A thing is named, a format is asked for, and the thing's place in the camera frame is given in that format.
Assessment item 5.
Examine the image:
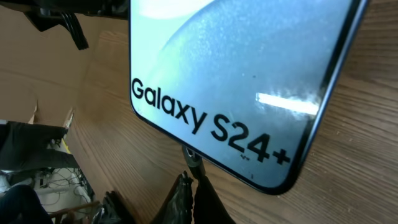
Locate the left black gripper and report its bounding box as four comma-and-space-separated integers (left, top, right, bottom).
1, 0, 129, 50

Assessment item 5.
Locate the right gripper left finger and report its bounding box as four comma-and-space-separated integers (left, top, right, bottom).
151, 171, 193, 224

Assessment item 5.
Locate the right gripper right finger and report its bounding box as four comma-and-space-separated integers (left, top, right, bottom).
193, 176, 235, 224

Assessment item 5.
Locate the black USB charging cable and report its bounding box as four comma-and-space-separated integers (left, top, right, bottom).
182, 144, 207, 181

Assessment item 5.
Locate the Galaxy S24+ smartphone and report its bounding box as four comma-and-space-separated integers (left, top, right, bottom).
128, 0, 368, 195

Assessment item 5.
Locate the cardboard backdrop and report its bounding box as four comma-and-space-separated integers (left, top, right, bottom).
1, 7, 103, 126

